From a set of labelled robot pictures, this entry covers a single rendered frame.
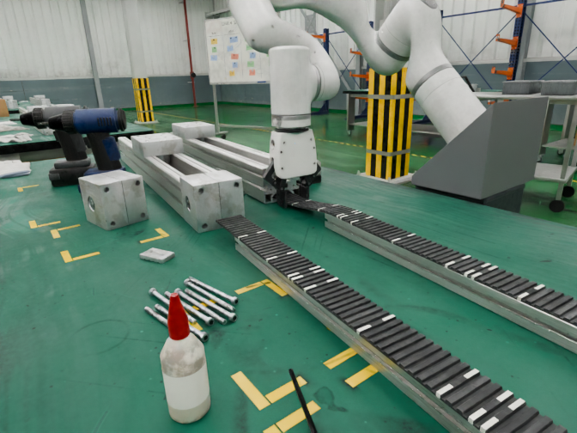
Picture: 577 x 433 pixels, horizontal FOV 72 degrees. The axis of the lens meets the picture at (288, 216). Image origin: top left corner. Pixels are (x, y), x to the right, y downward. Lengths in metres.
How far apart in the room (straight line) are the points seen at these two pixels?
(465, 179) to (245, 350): 0.71
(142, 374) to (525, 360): 0.39
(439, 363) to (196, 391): 0.22
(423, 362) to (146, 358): 0.28
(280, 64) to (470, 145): 0.47
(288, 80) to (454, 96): 0.46
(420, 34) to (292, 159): 0.51
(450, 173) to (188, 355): 0.82
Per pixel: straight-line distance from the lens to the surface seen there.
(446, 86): 1.12
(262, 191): 0.93
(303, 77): 0.83
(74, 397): 0.46
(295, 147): 0.85
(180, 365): 0.35
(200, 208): 0.77
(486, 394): 0.38
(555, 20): 8.69
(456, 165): 1.02
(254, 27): 0.93
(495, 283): 0.56
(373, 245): 0.68
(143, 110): 11.02
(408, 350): 0.41
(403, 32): 1.19
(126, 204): 0.87
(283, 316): 0.51
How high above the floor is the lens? 1.06
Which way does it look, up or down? 20 degrees down
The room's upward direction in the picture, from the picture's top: 2 degrees counter-clockwise
